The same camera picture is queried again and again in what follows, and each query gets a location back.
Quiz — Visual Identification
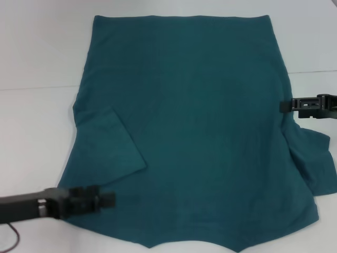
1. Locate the teal blue t-shirt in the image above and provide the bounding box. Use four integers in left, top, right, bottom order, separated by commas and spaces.
57, 14, 337, 250

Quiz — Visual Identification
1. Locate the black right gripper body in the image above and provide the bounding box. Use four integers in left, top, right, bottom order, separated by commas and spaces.
318, 94, 337, 119

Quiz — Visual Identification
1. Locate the left arm cable with plug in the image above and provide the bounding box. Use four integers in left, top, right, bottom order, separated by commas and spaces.
7, 222, 21, 247

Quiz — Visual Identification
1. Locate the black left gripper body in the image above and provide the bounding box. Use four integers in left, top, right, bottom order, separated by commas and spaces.
0, 187, 71, 224

